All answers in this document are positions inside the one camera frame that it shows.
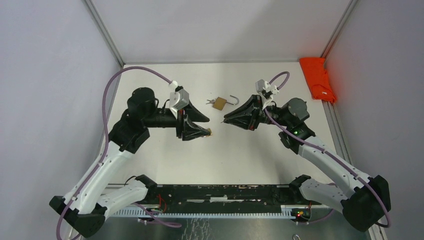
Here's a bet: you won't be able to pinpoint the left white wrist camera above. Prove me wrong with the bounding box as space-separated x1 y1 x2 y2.
168 80 190 119

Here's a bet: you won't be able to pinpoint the purple cable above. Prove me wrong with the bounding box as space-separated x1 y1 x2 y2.
263 71 392 229
55 66 183 240

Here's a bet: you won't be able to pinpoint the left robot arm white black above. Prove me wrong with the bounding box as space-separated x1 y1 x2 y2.
49 86 211 238

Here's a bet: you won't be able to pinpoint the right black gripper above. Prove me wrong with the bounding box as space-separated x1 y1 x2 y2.
224 94 291 131

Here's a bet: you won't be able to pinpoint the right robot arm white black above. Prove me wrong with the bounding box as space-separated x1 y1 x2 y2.
223 95 391 232

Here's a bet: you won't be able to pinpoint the orange folded cloth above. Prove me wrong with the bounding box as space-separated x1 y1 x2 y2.
299 57 337 104

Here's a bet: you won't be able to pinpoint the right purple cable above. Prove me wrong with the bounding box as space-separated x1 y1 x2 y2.
263 71 392 229

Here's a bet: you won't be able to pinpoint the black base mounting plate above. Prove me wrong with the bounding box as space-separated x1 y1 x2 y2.
139 184 316 214

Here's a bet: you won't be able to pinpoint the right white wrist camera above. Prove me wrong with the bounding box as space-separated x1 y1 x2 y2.
255 79 279 102

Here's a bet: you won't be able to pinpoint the large brass padlock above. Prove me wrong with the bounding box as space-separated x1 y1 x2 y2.
212 95 240 111

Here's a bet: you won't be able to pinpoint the silver keys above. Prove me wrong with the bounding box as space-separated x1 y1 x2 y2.
206 99 216 106

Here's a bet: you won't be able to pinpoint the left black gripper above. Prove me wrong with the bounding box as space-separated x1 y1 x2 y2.
145 99 212 140

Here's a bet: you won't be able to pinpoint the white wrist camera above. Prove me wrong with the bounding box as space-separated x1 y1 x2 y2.
168 80 190 119
255 79 279 102

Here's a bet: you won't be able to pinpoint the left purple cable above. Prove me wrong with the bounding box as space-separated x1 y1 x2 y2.
55 66 183 240

